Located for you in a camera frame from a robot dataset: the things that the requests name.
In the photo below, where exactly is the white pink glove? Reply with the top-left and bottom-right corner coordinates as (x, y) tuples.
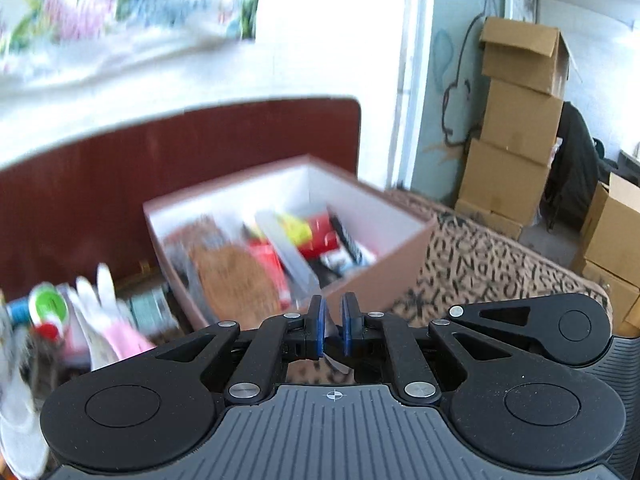
(68, 263), (154, 370)

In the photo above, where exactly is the green wipes packet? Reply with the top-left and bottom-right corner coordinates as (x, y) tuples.
(126, 286), (180, 338)

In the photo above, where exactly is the leopard letter print blanket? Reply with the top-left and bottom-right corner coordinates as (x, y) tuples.
(284, 187), (614, 387)

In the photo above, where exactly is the green white round toy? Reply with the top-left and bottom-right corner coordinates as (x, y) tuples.
(28, 283), (70, 341)

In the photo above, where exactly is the brown round woven pad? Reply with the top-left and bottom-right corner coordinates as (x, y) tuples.
(190, 244), (281, 330)

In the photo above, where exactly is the open cardboard box right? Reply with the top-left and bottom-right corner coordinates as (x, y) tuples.
(572, 174), (639, 337)

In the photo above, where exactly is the pink cardboard storage box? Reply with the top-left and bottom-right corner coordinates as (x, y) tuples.
(143, 157), (436, 330)

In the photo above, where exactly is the dark red wooden headboard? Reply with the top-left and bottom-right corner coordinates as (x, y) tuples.
(1, 96), (361, 300)

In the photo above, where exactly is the translucent white plastic tube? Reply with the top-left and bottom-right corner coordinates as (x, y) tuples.
(256, 211), (321, 298)

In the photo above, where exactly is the dark jacket hanging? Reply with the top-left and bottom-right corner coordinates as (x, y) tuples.
(540, 101), (618, 231)

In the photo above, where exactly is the red packet in box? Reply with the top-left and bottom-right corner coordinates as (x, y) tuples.
(296, 212), (340, 260)

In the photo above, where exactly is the yellow small box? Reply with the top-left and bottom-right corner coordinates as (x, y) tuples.
(278, 214), (314, 247)

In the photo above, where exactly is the top cardboard box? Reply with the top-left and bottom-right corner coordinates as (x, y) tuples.
(480, 16), (572, 99)

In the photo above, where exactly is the floral cloth on wall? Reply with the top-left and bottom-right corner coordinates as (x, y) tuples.
(1, 0), (259, 87)

